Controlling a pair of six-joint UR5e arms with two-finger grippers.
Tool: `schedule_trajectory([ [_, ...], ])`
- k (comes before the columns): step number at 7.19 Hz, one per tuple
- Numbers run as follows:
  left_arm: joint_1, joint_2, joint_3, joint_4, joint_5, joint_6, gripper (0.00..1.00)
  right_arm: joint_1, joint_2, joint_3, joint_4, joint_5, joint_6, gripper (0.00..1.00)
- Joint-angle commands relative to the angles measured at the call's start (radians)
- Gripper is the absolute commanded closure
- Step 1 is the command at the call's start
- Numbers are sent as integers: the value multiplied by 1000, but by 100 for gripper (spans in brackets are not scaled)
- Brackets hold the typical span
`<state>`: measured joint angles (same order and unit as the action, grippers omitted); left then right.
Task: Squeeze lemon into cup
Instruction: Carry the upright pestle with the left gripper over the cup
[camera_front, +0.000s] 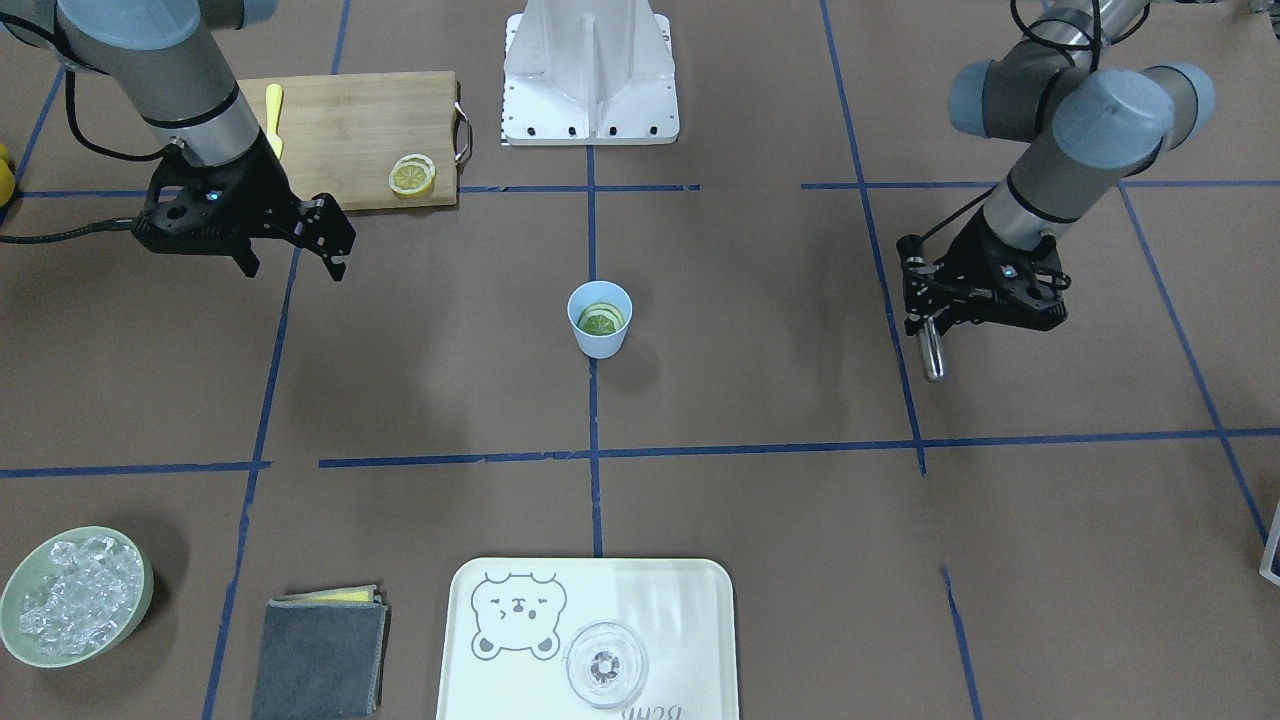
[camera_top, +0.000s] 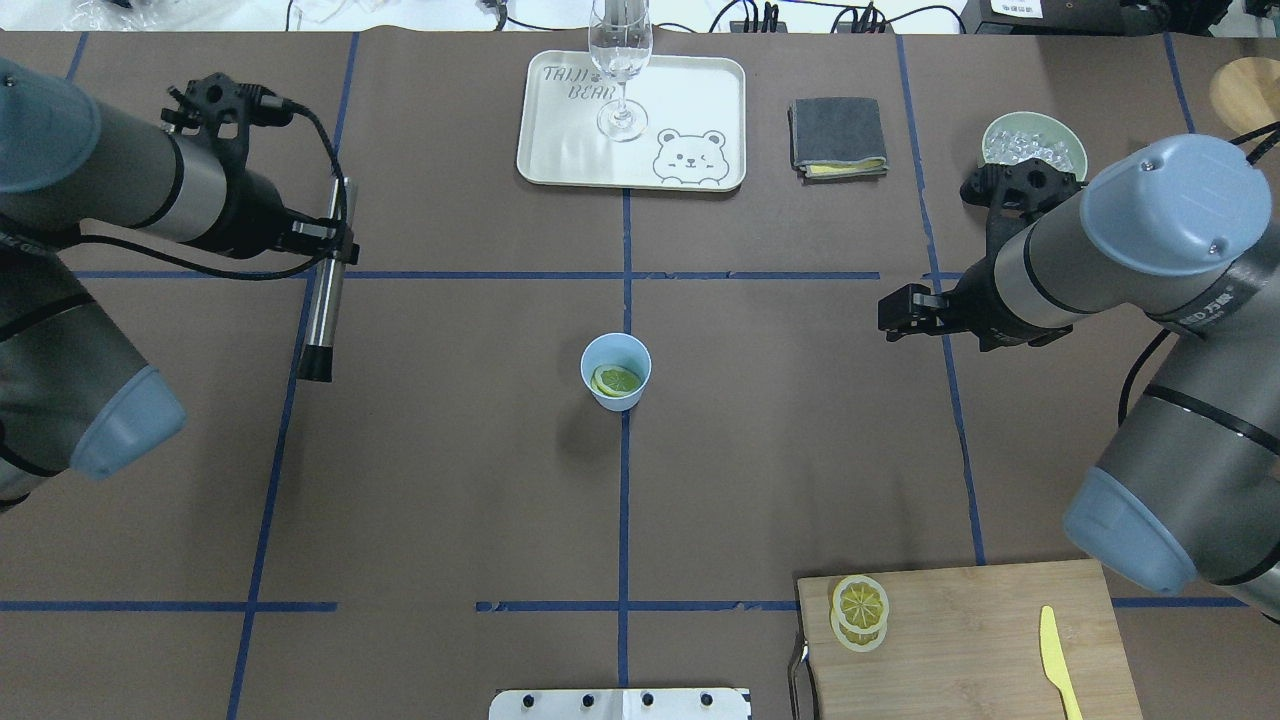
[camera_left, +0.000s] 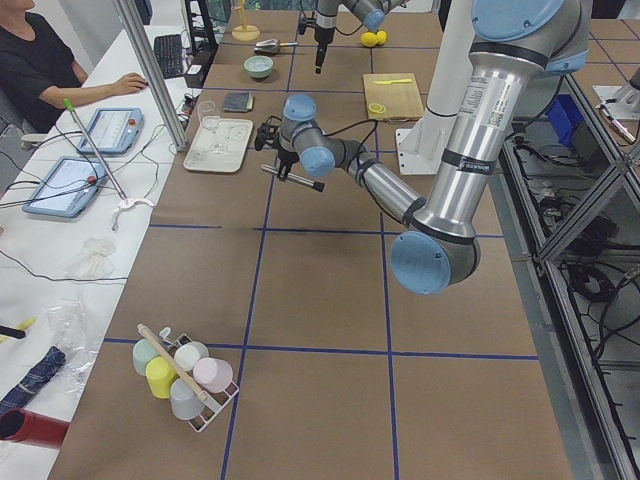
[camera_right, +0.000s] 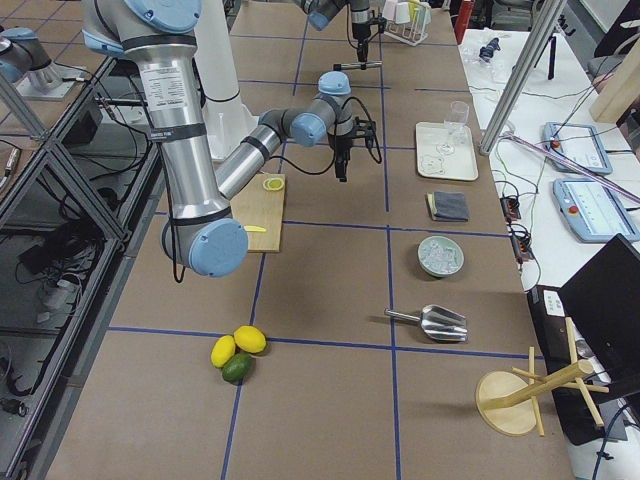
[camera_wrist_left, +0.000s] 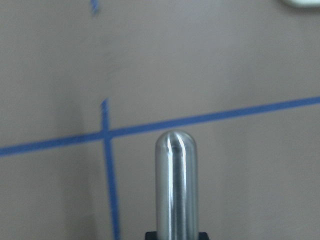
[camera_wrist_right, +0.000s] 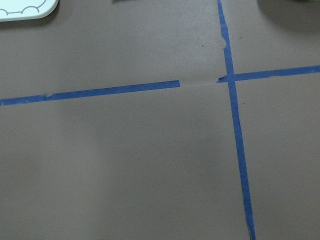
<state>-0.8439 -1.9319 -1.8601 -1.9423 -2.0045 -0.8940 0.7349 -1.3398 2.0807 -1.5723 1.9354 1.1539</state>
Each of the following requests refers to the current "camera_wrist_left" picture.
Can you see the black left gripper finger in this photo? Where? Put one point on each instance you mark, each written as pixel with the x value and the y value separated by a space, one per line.
pixel 153 235

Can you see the steel muddler black tip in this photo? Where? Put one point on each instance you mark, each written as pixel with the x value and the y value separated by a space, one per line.
pixel 176 185

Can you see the cream bear tray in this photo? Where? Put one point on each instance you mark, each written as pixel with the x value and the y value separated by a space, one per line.
pixel 303 3

